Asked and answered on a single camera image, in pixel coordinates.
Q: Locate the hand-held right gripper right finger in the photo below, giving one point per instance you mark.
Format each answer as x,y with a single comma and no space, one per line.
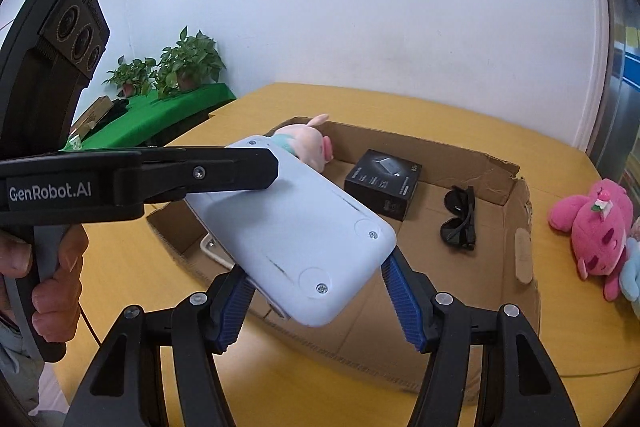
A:
402,302

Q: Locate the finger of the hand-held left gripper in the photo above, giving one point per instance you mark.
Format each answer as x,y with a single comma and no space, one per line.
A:
220,169

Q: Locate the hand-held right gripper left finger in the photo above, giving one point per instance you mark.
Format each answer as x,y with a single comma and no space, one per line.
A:
235,307

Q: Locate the black sunglasses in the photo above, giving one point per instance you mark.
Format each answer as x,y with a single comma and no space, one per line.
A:
452,232

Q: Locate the white device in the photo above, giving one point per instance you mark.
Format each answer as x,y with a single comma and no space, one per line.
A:
300,232

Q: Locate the black charger box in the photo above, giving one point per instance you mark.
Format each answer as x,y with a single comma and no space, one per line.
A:
382,184

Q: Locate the yellow wooden desktop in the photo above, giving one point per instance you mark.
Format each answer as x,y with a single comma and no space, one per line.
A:
400,107

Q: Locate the person's left hand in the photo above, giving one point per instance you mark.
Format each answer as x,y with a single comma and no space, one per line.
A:
62,287

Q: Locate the small brown cardboard box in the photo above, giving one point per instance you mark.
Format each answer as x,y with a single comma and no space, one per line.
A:
92,114

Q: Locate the black object on cloth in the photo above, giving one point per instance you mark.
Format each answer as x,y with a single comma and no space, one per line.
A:
117,109

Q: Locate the green table cloth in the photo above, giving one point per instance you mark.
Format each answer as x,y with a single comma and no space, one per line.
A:
150,117

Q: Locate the pink and teal pig plush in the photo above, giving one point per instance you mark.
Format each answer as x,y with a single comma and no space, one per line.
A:
305,142

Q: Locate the small potted green plant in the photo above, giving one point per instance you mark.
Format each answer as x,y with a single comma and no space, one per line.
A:
130,74

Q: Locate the large potted green plant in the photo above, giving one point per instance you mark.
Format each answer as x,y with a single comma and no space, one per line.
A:
190,57

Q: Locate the pink bear plush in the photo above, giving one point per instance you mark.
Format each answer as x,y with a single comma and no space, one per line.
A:
595,232

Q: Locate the light blue plush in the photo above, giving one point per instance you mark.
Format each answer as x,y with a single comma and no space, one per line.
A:
631,267

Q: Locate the blue glass banner stripe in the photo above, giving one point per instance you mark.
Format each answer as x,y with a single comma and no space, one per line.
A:
629,67

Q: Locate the metal door frame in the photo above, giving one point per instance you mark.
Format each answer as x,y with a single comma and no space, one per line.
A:
597,57

